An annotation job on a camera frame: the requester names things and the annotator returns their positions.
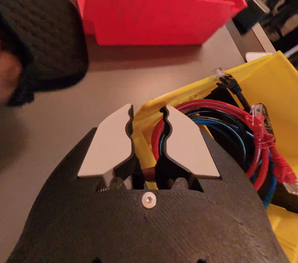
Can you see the white poster stand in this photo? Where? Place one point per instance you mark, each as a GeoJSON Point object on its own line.
{"type": "Point", "coordinates": [256, 56]}

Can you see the yellow plastic bin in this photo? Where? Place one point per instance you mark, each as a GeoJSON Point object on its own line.
{"type": "Point", "coordinates": [267, 81]}

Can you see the person's left hand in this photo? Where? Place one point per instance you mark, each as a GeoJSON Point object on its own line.
{"type": "Point", "coordinates": [9, 74]}

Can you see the red plastic bin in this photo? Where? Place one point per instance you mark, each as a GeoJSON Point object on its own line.
{"type": "Point", "coordinates": [151, 18]}

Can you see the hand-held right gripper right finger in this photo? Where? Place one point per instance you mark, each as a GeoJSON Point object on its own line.
{"type": "Point", "coordinates": [188, 148]}

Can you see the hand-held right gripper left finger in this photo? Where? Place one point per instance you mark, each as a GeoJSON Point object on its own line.
{"type": "Point", "coordinates": [109, 146]}

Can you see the person's right hand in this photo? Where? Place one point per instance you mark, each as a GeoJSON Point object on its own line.
{"type": "Point", "coordinates": [149, 174]}

